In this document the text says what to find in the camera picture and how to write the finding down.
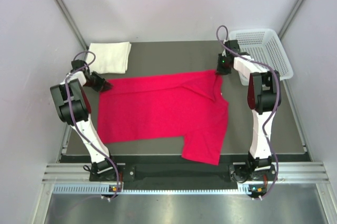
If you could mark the folded cream white t shirt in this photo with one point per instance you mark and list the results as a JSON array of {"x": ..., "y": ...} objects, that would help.
[{"x": 111, "y": 58}]

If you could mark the pink red t shirt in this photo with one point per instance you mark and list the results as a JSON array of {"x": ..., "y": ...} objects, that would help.
[{"x": 188, "y": 105}]

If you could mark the left aluminium frame post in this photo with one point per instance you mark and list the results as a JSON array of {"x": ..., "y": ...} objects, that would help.
[{"x": 71, "y": 23}]

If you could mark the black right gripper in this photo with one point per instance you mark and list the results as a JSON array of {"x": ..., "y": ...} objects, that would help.
[{"x": 220, "y": 71}]

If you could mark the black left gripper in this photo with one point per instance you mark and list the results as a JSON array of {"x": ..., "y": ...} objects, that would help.
[{"x": 102, "y": 83}]

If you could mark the slotted grey cable duct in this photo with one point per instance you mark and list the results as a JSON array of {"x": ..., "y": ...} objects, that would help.
[{"x": 107, "y": 189}]

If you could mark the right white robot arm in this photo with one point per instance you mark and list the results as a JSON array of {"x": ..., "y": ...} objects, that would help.
[{"x": 263, "y": 98}]

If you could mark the white perforated plastic basket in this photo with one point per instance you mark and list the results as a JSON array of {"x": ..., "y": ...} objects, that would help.
[{"x": 264, "y": 46}]

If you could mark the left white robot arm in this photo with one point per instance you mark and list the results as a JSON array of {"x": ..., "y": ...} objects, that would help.
[{"x": 73, "y": 108}]

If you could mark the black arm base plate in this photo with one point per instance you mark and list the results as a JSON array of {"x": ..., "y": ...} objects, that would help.
[{"x": 133, "y": 172}]

